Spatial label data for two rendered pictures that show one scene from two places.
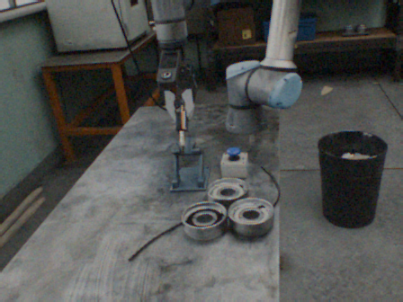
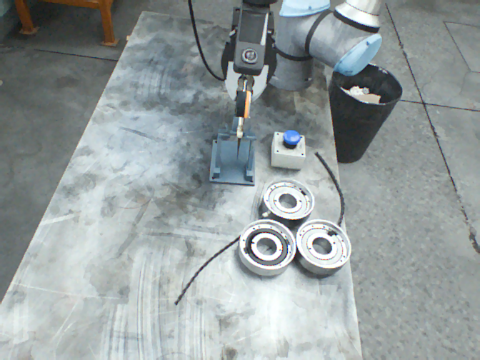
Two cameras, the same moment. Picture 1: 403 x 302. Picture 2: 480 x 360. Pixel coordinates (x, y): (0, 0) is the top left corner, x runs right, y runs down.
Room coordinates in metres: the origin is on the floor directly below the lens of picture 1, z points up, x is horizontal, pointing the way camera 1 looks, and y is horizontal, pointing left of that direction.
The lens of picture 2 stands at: (0.45, 0.20, 1.46)
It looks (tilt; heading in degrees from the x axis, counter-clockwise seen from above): 49 degrees down; 345
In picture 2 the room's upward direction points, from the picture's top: 10 degrees clockwise
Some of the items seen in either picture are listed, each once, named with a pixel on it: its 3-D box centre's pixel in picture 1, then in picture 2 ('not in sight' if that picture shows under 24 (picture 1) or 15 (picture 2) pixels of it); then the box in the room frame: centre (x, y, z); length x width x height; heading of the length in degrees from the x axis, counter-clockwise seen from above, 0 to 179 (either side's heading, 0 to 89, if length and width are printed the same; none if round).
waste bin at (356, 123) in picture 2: (350, 180); (352, 116); (1.88, -0.73, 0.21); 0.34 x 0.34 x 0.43
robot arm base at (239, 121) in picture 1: (246, 112); (291, 60); (1.38, -0.15, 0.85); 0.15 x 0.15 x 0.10
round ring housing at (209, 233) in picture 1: (205, 221); (266, 248); (0.80, 0.03, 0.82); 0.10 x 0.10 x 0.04
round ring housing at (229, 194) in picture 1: (228, 194); (286, 203); (0.90, -0.04, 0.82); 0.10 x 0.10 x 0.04
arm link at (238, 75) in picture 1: (245, 82); (303, 22); (1.38, -0.15, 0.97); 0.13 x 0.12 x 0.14; 39
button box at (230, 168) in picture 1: (235, 164); (288, 148); (1.06, -0.07, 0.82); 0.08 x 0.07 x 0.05; 168
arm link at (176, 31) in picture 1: (170, 31); not in sight; (1.05, 0.06, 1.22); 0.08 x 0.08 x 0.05
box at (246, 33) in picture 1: (237, 24); not in sight; (4.48, -0.46, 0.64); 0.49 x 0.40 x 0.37; 83
